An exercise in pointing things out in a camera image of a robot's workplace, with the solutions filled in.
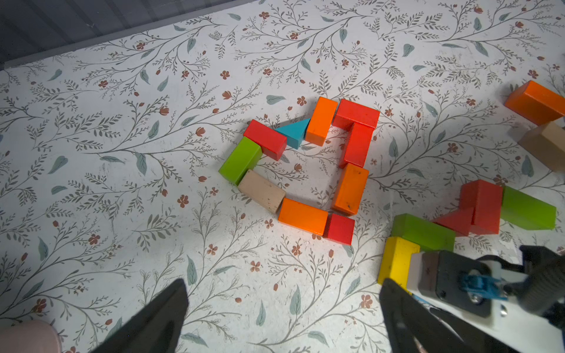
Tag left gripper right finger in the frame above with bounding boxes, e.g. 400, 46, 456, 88
379, 279, 472, 353

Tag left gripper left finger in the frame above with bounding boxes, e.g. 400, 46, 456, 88
94, 279, 189, 353

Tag yellow block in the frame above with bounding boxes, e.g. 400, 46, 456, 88
378, 237, 421, 290

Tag green block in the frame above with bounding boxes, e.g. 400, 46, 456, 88
391, 213, 456, 252
219, 137, 263, 185
501, 185, 557, 230

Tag red triangle block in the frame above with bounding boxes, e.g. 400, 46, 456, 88
433, 207, 474, 237

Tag small red block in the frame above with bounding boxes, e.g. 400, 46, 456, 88
323, 213, 355, 246

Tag natural wood block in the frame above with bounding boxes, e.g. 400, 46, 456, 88
238, 169, 286, 214
519, 121, 565, 172

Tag red rectangular block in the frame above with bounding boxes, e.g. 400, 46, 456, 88
338, 123, 374, 169
333, 99, 380, 131

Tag teal triangle block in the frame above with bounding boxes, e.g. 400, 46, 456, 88
276, 119, 310, 149

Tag orange rectangular block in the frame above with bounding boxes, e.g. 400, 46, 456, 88
305, 97, 338, 146

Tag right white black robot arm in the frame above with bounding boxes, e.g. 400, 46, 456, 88
461, 245, 564, 330

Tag pink pen cup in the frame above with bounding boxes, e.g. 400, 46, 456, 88
1, 321, 62, 353

